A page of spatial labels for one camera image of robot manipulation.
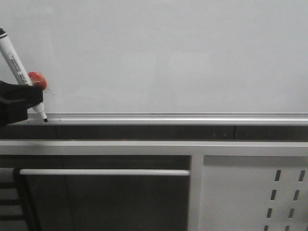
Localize white metal whiteboard stand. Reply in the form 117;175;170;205
0;141;308;231

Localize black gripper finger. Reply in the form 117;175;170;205
0;81;43;108
0;99;28;127

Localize white whiteboard marker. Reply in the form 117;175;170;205
0;28;48;122

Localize red magnet taped to marker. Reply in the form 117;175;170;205
28;71;48;90

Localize dark slatted chair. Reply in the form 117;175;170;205
0;167;33;231

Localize white whiteboard with aluminium frame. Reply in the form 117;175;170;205
0;0;308;126

